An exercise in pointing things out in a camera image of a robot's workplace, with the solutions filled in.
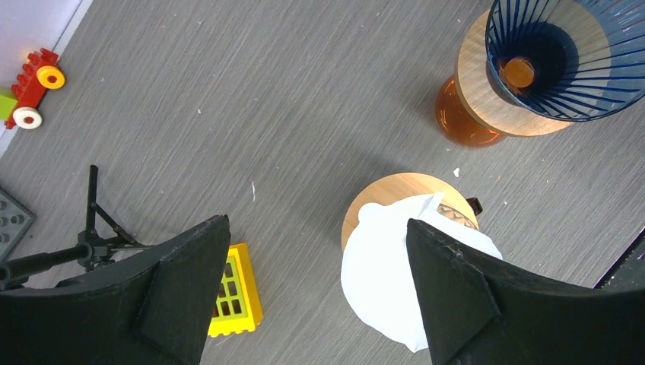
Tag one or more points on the amber glass carafe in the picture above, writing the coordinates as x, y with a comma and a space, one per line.
457, 124

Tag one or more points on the blue glass dripper cone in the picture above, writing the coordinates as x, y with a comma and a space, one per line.
573, 61

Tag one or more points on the grey studded base plate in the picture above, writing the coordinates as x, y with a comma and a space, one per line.
15, 222

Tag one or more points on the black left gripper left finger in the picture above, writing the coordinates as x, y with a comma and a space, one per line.
153, 307

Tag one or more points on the clear glass dripper cone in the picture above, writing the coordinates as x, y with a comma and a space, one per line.
456, 216

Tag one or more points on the yellow green toy brick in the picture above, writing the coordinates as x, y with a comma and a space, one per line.
238, 307

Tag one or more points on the toy brick car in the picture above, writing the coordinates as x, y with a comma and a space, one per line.
40, 73

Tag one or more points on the white paper coffee filter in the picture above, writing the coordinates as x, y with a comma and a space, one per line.
376, 275

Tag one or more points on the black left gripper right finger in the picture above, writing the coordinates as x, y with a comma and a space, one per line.
477, 309

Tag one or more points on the small wooden ring holder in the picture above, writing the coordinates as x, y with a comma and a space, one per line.
486, 104

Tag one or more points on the large wooden ring holder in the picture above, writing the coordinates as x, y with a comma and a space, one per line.
395, 187

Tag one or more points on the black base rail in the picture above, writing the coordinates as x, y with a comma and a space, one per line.
627, 272

